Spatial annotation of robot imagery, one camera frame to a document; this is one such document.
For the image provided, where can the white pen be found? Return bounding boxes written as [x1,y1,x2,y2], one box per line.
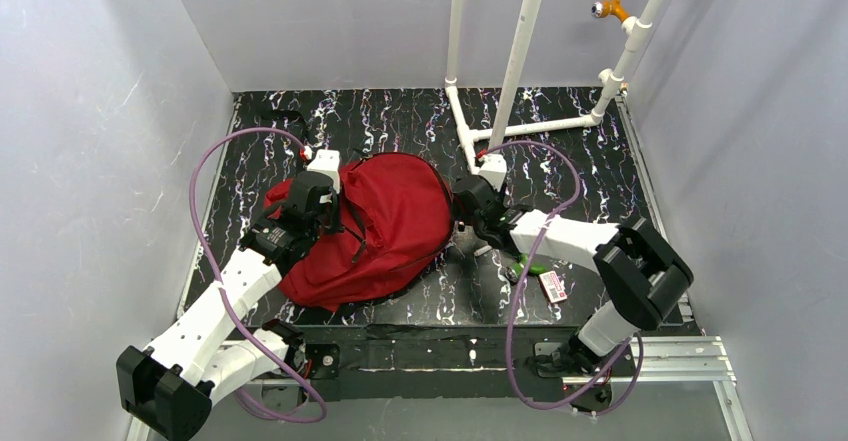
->
[474,245,492,257]

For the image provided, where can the red student backpack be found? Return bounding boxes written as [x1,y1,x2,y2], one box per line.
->
[278,152,454,311]

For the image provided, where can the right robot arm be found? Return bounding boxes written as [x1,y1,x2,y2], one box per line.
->
[452,175,694,373]

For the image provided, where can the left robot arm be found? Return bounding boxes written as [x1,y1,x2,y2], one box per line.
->
[116,171,341,440]

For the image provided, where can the small red white card box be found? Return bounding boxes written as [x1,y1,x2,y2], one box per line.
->
[537,271,568,304]

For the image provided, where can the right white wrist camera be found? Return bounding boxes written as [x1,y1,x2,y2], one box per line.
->
[475,153,507,192]

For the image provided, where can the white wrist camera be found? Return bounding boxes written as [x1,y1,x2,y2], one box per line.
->
[301,147,341,193]
[475,153,507,192]

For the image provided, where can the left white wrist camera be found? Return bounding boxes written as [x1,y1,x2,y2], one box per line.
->
[301,147,341,193]

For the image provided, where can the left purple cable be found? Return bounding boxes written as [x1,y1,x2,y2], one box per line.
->
[188,126,329,425]

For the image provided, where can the purple cable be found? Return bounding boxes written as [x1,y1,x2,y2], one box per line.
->
[475,139,645,419]
[188,126,329,425]

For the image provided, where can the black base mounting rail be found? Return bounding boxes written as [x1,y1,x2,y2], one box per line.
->
[139,321,737,405]

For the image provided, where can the white PVC pipe frame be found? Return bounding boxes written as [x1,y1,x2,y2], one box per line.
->
[445,0,692,174]

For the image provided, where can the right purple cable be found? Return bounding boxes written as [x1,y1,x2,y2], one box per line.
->
[475,139,645,419]

